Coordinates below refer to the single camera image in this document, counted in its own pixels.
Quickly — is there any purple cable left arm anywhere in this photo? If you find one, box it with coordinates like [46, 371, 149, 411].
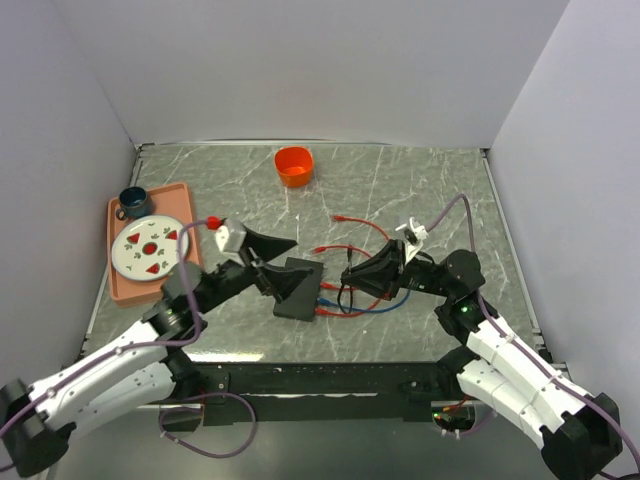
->
[0, 218, 257, 471]

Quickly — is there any white plate watermelon pattern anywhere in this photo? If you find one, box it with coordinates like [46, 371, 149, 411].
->
[111, 215, 184, 282]

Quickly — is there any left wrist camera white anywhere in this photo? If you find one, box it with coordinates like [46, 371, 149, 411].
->
[214, 218, 247, 265]

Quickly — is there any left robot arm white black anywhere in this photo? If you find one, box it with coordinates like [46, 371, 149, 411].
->
[1, 225, 311, 478]

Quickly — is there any blue ethernet cable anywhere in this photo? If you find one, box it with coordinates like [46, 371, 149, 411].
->
[317, 289, 412, 314]

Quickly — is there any orange plastic cup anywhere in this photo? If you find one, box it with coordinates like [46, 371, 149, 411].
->
[274, 146, 314, 188]

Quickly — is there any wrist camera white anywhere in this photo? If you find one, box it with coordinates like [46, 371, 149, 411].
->
[395, 217, 428, 266]
[214, 218, 247, 265]

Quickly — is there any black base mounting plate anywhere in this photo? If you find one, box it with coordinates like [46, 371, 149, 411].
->
[152, 361, 464, 422]

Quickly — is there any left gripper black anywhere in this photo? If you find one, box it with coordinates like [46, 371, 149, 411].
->
[195, 226, 314, 314]

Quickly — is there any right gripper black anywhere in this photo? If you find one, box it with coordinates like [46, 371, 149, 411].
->
[341, 239, 455, 301]

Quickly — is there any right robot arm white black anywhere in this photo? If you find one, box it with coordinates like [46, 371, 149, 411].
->
[341, 240, 623, 479]

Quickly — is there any black cable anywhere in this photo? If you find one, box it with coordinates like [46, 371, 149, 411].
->
[335, 244, 357, 316]

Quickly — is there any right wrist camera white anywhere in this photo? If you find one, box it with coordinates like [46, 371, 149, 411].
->
[395, 217, 428, 266]

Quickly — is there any dark blue mug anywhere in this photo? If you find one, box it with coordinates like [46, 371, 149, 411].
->
[115, 186, 151, 221]

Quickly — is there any black network switch box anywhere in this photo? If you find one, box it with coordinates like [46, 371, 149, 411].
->
[272, 257, 324, 322]

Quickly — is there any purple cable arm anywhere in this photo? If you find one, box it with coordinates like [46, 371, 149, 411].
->
[424, 193, 640, 479]
[0, 218, 257, 471]

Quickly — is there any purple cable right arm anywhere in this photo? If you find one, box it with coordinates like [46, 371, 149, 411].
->
[424, 193, 640, 479]

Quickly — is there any aluminium frame rail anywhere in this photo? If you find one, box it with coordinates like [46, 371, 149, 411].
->
[48, 299, 574, 411]

